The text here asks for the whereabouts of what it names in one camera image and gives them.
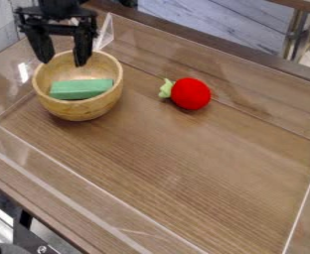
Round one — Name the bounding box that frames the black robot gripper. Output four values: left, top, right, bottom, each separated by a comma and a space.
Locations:
15, 0, 98, 66

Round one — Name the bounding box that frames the black table frame bracket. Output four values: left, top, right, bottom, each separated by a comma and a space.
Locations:
14, 210, 62, 254

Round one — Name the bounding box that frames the green rectangular block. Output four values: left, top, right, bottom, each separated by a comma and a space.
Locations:
50, 78, 114, 100

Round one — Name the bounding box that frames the wooden bowl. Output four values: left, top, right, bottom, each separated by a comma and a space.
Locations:
32, 51, 123, 121

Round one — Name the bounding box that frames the metal table leg background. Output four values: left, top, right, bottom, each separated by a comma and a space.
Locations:
283, 10, 310, 63

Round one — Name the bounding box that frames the red plush fruit green leaf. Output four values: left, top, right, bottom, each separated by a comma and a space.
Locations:
158, 77, 213, 110

